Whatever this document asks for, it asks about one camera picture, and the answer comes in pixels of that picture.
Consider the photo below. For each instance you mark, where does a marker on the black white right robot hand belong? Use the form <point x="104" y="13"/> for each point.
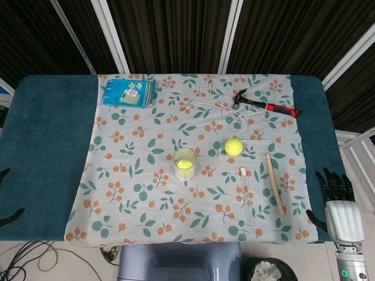
<point x="342" y="216"/>

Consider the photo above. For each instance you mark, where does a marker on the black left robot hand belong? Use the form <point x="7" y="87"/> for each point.
<point x="11" y="217"/>

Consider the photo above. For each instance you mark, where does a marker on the yellow tennis ball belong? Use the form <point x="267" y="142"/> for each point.
<point x="233" y="146"/>
<point x="184" y="164"/>

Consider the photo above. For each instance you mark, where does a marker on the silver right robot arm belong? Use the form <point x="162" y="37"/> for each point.
<point x="351" y="263"/>

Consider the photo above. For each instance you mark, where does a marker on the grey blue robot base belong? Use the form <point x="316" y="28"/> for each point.
<point x="178" y="263"/>

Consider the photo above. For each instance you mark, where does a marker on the clear plastic ball canister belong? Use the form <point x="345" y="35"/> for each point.
<point x="184" y="175"/>

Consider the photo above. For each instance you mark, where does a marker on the wooden stick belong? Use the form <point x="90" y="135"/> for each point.
<point x="274" y="181"/>

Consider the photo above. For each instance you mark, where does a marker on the teal velvet table cover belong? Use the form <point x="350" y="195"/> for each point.
<point x="44" y="131"/>

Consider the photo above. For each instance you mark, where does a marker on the crumpled white paper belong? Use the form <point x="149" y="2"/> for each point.
<point x="266" y="270"/>

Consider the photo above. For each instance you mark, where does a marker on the glass test tube with stopper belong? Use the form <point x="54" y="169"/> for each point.
<point x="247" y="199"/>

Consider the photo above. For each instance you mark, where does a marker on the black waste bin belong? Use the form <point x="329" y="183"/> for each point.
<point x="249" y="272"/>

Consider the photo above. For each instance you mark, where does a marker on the clear glass stirring rod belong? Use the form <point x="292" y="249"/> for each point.
<point x="257" y="141"/>

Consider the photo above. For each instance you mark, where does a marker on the black red claw hammer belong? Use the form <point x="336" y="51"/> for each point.
<point x="281" y="109"/>

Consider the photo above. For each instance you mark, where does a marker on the floral leaf berry tablecloth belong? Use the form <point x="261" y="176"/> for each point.
<point x="146" y="205"/>

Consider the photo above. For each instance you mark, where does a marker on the stack of blue packets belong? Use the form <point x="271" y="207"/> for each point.
<point x="126" y="93"/>

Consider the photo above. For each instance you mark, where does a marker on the white metal frame rack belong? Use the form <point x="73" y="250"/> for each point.
<point x="357" y="146"/>

